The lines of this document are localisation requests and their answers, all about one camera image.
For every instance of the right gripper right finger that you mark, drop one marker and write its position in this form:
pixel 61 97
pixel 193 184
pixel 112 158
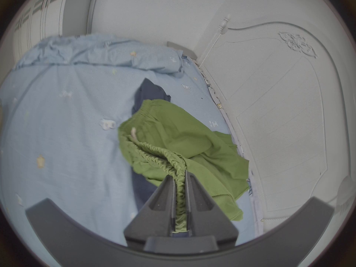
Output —
pixel 203 215

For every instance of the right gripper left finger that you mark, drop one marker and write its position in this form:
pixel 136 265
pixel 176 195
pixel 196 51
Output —
pixel 155 215

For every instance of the green shorts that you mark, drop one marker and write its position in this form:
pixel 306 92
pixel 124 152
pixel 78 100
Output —
pixel 178 132

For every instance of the dark blue garment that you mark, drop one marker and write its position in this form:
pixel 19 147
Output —
pixel 150 93

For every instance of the bed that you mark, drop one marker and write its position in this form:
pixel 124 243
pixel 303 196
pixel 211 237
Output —
pixel 69 107

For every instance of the pale blue quilt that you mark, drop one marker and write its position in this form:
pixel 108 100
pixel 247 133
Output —
pixel 111 54

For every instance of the grey bedside table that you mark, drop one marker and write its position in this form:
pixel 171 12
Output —
pixel 180 48

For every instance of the white wardrobe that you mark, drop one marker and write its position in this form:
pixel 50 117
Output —
pixel 36 18

